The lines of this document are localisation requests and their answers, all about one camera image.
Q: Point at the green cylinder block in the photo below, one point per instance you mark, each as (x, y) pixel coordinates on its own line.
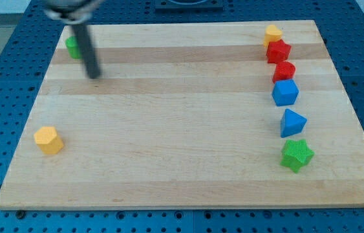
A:
(72, 47)

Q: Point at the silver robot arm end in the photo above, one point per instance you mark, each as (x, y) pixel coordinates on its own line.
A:
(71, 12)

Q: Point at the wooden board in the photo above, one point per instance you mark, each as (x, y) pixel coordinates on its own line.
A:
(183, 118)

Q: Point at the blue cube block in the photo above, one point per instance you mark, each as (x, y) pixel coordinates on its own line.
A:
(285, 92)

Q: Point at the blue triangle block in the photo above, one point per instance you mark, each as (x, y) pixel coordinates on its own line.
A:
(291, 123)

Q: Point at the red cylinder block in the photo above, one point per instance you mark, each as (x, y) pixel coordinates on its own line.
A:
(284, 70)

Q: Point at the red star block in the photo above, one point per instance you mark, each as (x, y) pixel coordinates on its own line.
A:
(278, 51)

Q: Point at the green star block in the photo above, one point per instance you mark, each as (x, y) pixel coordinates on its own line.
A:
(296, 154)

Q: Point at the yellow heart block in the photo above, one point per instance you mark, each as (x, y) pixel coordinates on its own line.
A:
(272, 34)

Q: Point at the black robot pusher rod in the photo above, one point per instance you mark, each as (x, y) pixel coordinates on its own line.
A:
(87, 51)

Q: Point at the yellow hexagon block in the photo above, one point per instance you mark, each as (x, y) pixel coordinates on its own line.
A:
(48, 140)

